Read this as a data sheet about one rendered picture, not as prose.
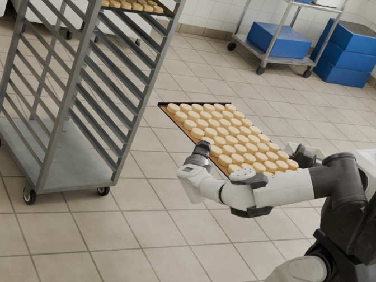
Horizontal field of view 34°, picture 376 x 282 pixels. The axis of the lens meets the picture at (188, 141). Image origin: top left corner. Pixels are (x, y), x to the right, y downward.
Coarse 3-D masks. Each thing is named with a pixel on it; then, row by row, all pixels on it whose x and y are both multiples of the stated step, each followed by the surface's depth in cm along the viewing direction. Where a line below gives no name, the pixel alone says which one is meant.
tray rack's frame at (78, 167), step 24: (24, 0) 312; (96, 24) 346; (0, 96) 338; (0, 120) 349; (48, 120) 368; (24, 144) 338; (72, 144) 355; (24, 168) 319; (72, 168) 335; (96, 168) 343; (24, 192) 319; (48, 192) 314
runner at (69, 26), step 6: (42, 0) 304; (48, 0) 299; (48, 6) 299; (54, 6) 295; (54, 12) 295; (60, 12) 291; (60, 18) 291; (66, 18) 287; (66, 24) 287; (72, 30) 283; (78, 36) 279; (90, 48) 275
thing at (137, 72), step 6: (102, 36) 340; (102, 42) 335; (108, 42) 336; (114, 48) 331; (120, 54) 327; (126, 60) 323; (126, 66) 319; (132, 66) 320; (138, 72) 316; (138, 78) 312; (144, 78) 312; (144, 84) 308
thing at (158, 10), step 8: (104, 0) 274; (112, 0) 278; (120, 0) 282; (128, 0) 287; (136, 0) 294; (144, 0) 298; (128, 8) 280; (136, 8) 283; (144, 8) 287; (152, 8) 289; (160, 8) 293
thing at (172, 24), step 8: (184, 0) 290; (176, 8) 292; (176, 16) 293; (168, 24) 297; (176, 24) 296; (168, 40) 299; (160, 56) 303; (160, 64) 306; (152, 72) 308; (152, 80) 309; (144, 88) 313; (152, 88) 313; (144, 104) 316; (136, 120) 320; (136, 128) 323; (128, 136) 325; (128, 144) 327; (128, 152) 331; (120, 160) 332; (120, 168) 335; (112, 176) 338; (112, 184) 339
